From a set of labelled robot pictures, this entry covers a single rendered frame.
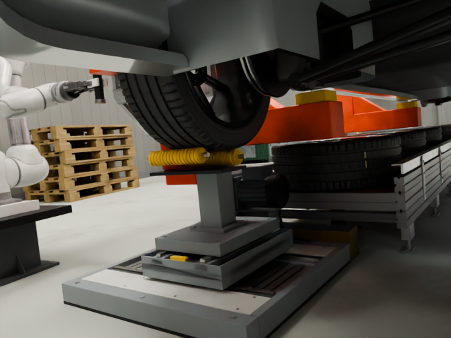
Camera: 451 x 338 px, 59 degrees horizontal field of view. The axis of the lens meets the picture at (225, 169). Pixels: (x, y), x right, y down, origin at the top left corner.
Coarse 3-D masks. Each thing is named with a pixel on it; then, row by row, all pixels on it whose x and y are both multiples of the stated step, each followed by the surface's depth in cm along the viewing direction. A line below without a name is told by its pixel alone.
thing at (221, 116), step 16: (224, 64) 171; (240, 64) 167; (192, 80) 150; (208, 80) 163; (224, 80) 172; (240, 80) 167; (224, 96) 170; (240, 96) 165; (256, 96) 159; (208, 112) 131; (224, 112) 164; (240, 112) 158
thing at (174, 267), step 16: (256, 240) 151; (272, 240) 150; (288, 240) 160; (144, 256) 143; (160, 256) 140; (176, 256) 135; (192, 256) 145; (208, 256) 131; (224, 256) 134; (240, 256) 132; (256, 256) 140; (272, 256) 150; (144, 272) 144; (160, 272) 139; (176, 272) 135; (192, 272) 130; (208, 272) 126; (224, 272) 125; (240, 272) 132; (224, 288) 124
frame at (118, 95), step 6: (210, 66) 175; (210, 72) 176; (114, 78) 138; (216, 78) 179; (114, 84) 138; (204, 84) 178; (114, 90) 138; (120, 90) 137; (204, 90) 179; (210, 90) 177; (216, 90) 178; (114, 96) 139; (120, 96) 137; (210, 96) 177; (120, 102) 140; (210, 102) 174; (126, 108) 142; (132, 114) 144; (144, 132) 150; (150, 138) 152
